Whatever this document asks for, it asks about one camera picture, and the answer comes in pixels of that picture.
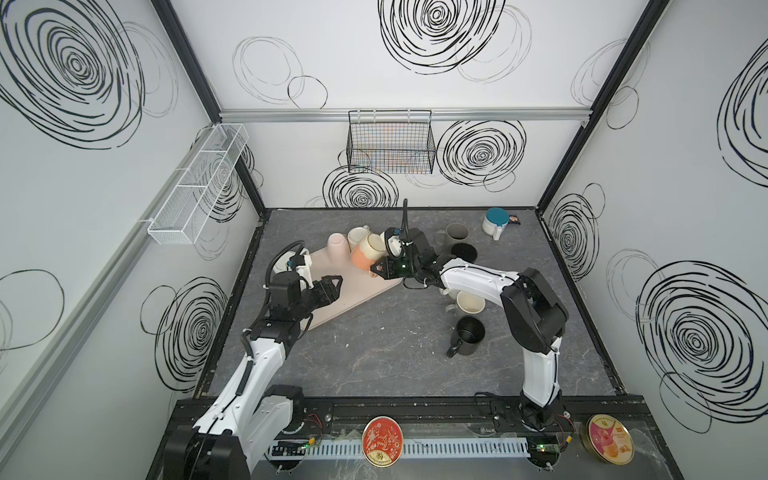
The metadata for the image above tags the teal lidded white mug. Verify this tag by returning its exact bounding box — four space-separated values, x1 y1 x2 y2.
481 207 510 241

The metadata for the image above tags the cream and orange mug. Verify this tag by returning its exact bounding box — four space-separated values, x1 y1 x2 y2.
351 233 387 272

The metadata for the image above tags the dark grey mug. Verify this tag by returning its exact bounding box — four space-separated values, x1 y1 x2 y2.
434 223 470 250

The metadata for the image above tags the black wire basket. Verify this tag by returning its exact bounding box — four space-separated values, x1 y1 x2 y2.
345 120 437 174

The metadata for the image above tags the black corner frame post left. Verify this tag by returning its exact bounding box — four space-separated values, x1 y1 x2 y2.
151 0 269 220

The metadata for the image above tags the pink mug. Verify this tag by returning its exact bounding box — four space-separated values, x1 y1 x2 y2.
326 233 350 265

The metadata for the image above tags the beige tray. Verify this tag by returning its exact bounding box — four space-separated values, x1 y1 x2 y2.
298 248 401 329

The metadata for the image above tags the aluminium wall rail left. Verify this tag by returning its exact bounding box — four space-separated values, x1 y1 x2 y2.
1 152 194 461

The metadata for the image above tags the black corner frame post right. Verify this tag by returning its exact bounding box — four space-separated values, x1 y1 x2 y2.
535 0 671 212

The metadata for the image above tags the aluminium wall rail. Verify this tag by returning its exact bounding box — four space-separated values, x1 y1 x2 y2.
220 107 592 123
1 152 194 461

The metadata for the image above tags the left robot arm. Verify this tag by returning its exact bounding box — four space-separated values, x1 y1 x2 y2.
162 240 343 479

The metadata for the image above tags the aluminium wall rail rear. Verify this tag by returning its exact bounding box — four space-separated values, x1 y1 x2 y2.
220 107 592 123

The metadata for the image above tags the cream mug rear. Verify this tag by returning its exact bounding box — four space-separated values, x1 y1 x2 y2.
347 225 371 250

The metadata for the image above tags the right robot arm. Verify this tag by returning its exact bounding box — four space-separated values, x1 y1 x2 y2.
370 227 568 431

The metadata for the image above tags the black and white mug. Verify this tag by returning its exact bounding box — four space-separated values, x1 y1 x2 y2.
450 243 478 263

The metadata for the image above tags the red round tin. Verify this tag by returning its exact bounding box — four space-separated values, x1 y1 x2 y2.
362 416 404 468

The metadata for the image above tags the white cable duct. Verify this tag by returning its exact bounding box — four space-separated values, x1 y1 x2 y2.
265 437 530 461

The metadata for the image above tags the pink round tin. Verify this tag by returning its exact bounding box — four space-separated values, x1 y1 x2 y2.
581 414 635 466

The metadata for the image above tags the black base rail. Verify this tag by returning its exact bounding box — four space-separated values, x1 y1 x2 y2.
173 394 652 428

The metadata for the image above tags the black corner frame post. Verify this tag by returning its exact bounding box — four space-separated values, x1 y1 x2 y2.
535 0 671 212
151 0 269 220

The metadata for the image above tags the white mesh shelf basket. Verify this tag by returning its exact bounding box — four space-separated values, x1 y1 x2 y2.
147 123 249 245

